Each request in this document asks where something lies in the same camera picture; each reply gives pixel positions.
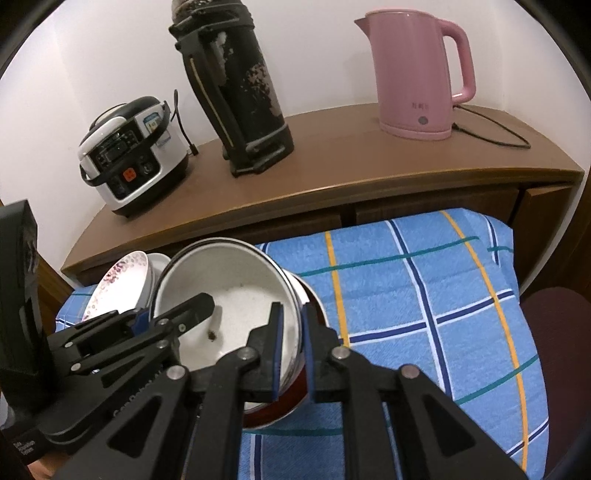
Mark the black rice cooker cable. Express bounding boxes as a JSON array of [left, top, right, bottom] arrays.
[[173, 89, 199, 156]]

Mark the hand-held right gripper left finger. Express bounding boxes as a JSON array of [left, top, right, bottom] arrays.
[[53, 302, 284, 480]]

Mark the pink electric kettle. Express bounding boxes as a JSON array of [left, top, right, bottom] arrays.
[[355, 8, 476, 140]]

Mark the blue plaid blanket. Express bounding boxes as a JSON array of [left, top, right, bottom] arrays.
[[55, 208, 541, 480]]

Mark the red bowl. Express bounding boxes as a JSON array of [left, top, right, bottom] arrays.
[[240, 272, 329, 431]]

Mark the black kettle cable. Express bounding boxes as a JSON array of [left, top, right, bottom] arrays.
[[450, 104, 532, 150]]

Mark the brown wooden cabinet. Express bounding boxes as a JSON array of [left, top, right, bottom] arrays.
[[60, 104, 587, 296]]

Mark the white black rice cooker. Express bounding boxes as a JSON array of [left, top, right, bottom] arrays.
[[78, 96, 190, 219]]

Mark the dark maroon chair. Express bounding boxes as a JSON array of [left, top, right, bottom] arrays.
[[519, 286, 591, 480]]

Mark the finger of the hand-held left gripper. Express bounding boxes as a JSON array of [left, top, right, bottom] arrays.
[[69, 293, 216, 376], [48, 308, 149, 361]]

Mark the purple patterned white plate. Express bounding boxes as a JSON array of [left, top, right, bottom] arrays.
[[81, 251, 151, 324]]

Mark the black thermos flask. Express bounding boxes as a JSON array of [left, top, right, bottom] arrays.
[[168, 0, 295, 178]]

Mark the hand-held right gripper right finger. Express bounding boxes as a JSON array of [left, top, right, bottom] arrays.
[[302, 305, 529, 480]]

